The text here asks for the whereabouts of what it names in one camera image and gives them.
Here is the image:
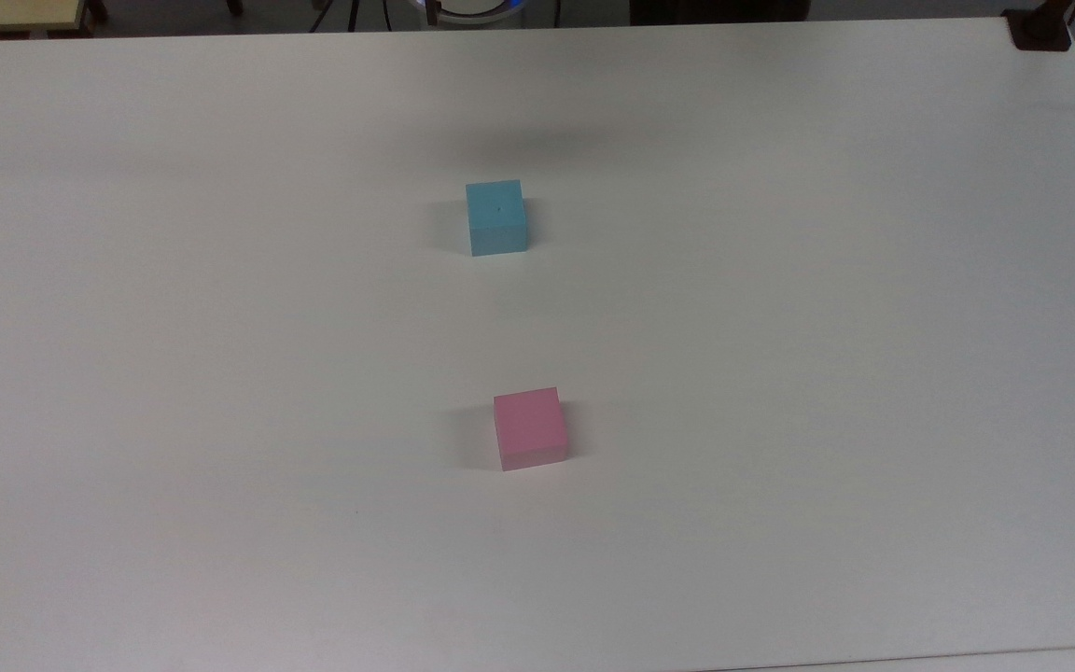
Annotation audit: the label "dark brown table clamp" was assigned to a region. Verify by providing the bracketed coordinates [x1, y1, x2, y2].
[1003, 0, 1075, 52]

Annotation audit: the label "pink cube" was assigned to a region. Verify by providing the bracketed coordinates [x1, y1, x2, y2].
[493, 386, 569, 472]

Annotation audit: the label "yellow wooden table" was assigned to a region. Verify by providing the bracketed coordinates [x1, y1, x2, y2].
[0, 0, 98, 39]

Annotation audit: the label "black tripod legs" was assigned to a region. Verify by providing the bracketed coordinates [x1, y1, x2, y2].
[308, 0, 391, 35]

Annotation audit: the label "blue cube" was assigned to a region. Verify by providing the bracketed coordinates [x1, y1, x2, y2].
[465, 179, 528, 258]

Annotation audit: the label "black box behind table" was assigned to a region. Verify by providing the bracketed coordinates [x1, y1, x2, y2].
[630, 0, 811, 25]

